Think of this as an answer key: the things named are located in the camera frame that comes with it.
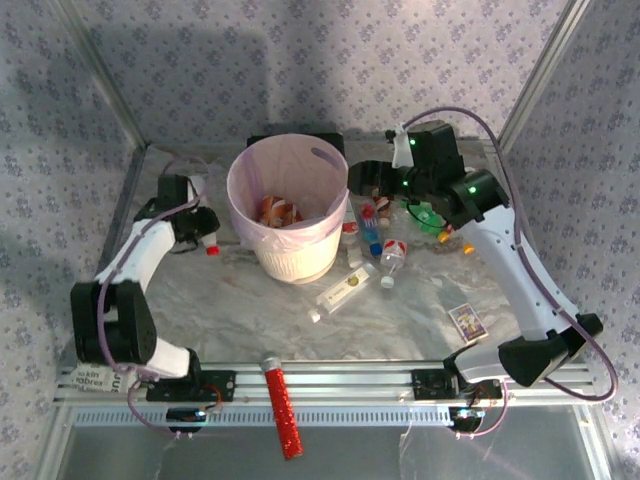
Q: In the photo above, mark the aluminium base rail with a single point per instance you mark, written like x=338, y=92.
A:
x=325, y=380

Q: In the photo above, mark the printed paper sheet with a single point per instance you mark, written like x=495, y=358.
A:
x=92, y=380

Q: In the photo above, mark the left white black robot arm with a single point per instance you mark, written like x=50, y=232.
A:
x=150, y=250

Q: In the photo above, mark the red glitter tube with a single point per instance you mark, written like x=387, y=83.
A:
x=282, y=405

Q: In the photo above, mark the black hard case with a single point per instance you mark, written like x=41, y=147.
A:
x=330, y=142

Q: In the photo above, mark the clear bottle orange cap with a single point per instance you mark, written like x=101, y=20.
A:
x=468, y=247

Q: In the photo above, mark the clear bottle blue cap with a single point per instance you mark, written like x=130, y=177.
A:
x=370, y=225

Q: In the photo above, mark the pink plastic bin liner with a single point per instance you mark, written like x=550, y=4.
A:
x=280, y=165

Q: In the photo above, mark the clear bottle red label white cap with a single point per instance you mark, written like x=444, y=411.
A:
x=350, y=232

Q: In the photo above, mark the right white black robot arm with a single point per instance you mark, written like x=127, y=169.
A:
x=505, y=270

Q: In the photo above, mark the white plastic waste bin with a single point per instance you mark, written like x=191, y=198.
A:
x=295, y=255

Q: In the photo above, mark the brown label coffee bottle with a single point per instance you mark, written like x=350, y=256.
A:
x=384, y=204

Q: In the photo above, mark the small circuit board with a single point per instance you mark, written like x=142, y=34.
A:
x=467, y=416
x=187, y=415

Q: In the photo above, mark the green bottle yellow cap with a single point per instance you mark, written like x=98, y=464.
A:
x=427, y=217

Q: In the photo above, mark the playing card box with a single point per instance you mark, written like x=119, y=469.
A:
x=468, y=323

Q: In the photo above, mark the aluminium frame post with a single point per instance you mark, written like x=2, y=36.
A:
x=107, y=85
x=545, y=70

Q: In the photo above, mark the square clear bottle yellow-green label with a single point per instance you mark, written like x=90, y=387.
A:
x=345, y=289

